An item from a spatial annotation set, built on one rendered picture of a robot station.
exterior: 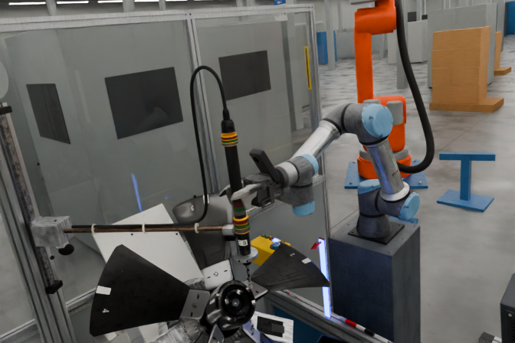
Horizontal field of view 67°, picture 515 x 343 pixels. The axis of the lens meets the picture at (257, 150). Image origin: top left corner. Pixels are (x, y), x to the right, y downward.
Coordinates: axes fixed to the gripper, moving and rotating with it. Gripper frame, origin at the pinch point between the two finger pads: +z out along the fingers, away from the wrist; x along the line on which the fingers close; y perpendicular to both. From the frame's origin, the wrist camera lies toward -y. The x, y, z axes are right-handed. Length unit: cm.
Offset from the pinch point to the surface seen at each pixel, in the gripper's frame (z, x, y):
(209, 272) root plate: 4.9, 7.8, 25.1
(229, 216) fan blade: -7.5, 10.9, 12.7
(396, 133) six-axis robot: -365, 141, 86
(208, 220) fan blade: -2.5, 15.1, 13.3
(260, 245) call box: -36, 31, 43
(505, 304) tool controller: -32, -58, 27
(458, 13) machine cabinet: -1030, 315, -46
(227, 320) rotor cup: 11.2, -7.2, 29.9
